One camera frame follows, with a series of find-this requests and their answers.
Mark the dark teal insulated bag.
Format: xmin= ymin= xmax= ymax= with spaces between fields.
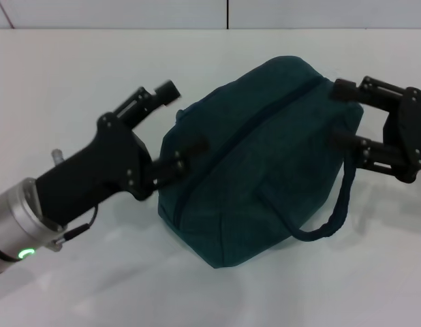
xmin=157 ymin=55 xmax=364 ymax=270

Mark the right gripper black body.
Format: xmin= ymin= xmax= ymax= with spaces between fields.
xmin=382 ymin=87 xmax=421 ymax=185

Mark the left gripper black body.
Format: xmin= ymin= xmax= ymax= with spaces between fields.
xmin=36 ymin=114 xmax=156 ymax=226

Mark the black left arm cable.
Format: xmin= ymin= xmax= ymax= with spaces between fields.
xmin=52 ymin=204 xmax=99 ymax=252

